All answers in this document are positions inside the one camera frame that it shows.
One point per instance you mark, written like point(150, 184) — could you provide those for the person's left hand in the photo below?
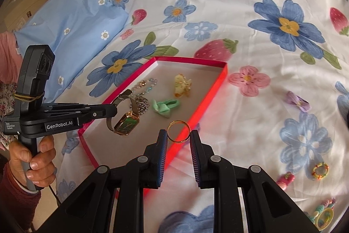
point(38, 169)

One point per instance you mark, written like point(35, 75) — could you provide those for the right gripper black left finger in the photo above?
point(111, 200)

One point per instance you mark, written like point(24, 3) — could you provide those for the red jewelry box tray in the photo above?
point(103, 147)

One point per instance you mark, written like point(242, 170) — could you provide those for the pink heart hair clip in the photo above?
point(285, 180)

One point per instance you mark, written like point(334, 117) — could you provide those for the yellow hair band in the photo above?
point(324, 219)

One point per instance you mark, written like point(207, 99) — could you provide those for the floral white bed sheet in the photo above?
point(284, 103)

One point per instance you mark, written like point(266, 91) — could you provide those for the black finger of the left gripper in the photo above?
point(90, 110)

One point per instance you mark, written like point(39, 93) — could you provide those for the floral patterned cloth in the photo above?
point(7, 103)

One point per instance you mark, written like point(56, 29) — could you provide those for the yellow translucent hair claw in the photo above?
point(182, 86)

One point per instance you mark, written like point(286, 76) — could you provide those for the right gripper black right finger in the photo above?
point(245, 199)

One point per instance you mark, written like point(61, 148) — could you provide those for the light blue pillow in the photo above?
point(76, 31)

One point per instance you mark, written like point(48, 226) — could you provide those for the yellow beaded hair loop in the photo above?
point(320, 171)

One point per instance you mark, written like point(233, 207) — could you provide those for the green face gold watch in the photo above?
point(129, 120)

